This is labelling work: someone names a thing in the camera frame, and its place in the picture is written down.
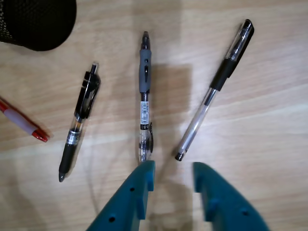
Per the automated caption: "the black clip retractable pen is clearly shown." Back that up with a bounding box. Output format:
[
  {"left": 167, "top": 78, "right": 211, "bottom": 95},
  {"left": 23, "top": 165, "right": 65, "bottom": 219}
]
[{"left": 58, "top": 62, "right": 102, "bottom": 183}]

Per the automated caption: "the clear pen with grey grip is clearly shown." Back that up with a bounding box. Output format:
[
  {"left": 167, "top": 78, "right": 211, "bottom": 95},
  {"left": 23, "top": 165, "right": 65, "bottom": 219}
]
[{"left": 138, "top": 30, "right": 154, "bottom": 163}]

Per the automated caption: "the black mesh pen holder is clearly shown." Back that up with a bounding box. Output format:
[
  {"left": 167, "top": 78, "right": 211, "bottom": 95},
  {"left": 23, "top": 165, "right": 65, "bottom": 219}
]
[{"left": 0, "top": 0, "right": 77, "bottom": 51}]

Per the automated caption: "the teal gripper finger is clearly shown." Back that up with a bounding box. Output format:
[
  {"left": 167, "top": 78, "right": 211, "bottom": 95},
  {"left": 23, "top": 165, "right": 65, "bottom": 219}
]
[
  {"left": 86, "top": 160, "right": 156, "bottom": 231},
  {"left": 192, "top": 161, "right": 270, "bottom": 231}
]

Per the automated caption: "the red retractable pen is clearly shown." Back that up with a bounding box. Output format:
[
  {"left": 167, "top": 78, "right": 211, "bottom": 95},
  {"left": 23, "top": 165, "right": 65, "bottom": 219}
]
[{"left": 0, "top": 96, "right": 51, "bottom": 142}]

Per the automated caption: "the clear pen with black cap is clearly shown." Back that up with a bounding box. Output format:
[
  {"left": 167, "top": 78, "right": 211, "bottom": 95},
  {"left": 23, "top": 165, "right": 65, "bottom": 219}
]
[{"left": 175, "top": 19, "right": 255, "bottom": 162}]

